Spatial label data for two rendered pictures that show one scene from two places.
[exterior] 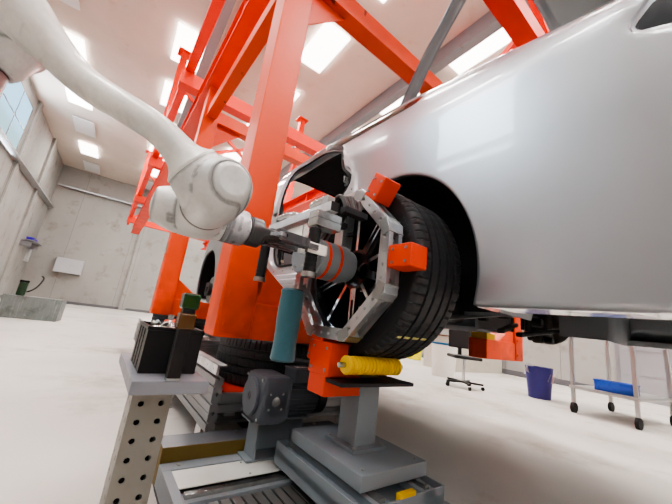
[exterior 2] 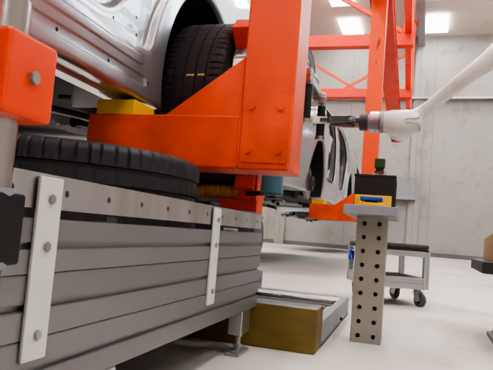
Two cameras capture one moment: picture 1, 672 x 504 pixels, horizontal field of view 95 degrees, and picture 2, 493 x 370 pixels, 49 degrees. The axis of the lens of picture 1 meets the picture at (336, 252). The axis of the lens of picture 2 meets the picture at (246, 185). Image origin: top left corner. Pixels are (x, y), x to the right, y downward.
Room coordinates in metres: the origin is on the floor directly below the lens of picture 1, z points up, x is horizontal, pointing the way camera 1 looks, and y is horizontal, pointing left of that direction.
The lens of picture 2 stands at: (2.49, 1.71, 0.34)
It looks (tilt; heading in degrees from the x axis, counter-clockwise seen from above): 5 degrees up; 233
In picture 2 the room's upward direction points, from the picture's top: 5 degrees clockwise
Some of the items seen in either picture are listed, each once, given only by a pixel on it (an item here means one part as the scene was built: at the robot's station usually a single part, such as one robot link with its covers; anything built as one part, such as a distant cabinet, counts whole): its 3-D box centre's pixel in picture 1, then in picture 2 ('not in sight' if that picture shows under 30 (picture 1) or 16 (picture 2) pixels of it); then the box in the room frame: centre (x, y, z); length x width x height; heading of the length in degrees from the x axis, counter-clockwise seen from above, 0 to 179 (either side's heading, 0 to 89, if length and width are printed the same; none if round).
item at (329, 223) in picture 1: (325, 221); (315, 99); (0.88, 0.04, 0.93); 0.09 x 0.05 x 0.05; 126
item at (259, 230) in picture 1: (262, 234); (357, 121); (0.77, 0.19, 0.83); 0.09 x 0.08 x 0.07; 126
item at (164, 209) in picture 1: (190, 211); (402, 122); (0.66, 0.33, 0.83); 0.16 x 0.13 x 0.11; 126
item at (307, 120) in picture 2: (262, 261); (307, 102); (1.14, 0.27, 0.83); 0.04 x 0.04 x 0.16
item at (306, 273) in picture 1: (312, 251); (320, 122); (0.87, 0.07, 0.83); 0.04 x 0.04 x 0.16
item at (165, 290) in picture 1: (188, 193); not in sight; (2.99, 1.58, 1.75); 0.19 x 0.19 x 2.45; 36
